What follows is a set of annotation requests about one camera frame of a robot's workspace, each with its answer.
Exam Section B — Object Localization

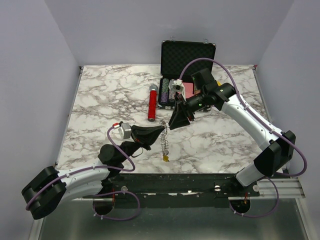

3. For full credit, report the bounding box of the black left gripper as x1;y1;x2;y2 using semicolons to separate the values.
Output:
118;124;165;163

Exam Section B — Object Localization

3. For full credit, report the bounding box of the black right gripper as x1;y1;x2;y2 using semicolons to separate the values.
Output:
168;90;208;131

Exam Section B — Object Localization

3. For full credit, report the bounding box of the round metal keyring disc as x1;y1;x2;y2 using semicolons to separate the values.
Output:
160;120;169;156

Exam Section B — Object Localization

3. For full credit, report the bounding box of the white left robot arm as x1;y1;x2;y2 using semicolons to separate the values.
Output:
21;122;165;220

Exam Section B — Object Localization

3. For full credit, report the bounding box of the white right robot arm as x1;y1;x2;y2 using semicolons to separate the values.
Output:
169;68;296;196

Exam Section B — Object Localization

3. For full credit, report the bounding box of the red glitter microphone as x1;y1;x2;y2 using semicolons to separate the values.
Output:
147;84;158;122

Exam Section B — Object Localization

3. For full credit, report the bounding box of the orange blue lower chip stack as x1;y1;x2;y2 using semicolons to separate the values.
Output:
167;89;176;105

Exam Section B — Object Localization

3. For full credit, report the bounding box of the orange blue chip stack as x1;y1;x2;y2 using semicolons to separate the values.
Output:
169;79;175;88
167;89;176;105

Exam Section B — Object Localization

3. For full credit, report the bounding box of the purple chip stack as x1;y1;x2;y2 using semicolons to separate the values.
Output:
160;92;169;105

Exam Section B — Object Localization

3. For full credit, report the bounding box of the yellow key tag on disc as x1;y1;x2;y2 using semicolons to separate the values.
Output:
163;155;169;162

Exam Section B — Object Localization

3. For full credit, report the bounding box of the pink playing card deck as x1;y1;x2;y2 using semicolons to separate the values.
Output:
183;82;194;98

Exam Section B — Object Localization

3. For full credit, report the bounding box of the green blue chip stack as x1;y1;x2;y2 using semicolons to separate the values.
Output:
161;78;170;93

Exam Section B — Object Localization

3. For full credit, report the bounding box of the black poker chip case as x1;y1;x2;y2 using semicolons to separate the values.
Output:
157;40;217;110

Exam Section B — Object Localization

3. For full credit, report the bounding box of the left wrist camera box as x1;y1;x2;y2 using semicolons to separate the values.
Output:
118;121;132;140

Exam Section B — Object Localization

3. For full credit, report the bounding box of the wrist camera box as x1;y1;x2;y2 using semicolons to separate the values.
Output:
168;79;186;99
118;121;132;140

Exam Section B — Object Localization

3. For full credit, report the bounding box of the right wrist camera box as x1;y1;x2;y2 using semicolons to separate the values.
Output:
168;79;186;99

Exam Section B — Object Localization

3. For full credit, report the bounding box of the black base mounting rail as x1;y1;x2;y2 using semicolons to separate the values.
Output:
96;173;260;209

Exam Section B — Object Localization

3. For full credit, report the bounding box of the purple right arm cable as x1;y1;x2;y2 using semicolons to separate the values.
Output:
178;57;309;219

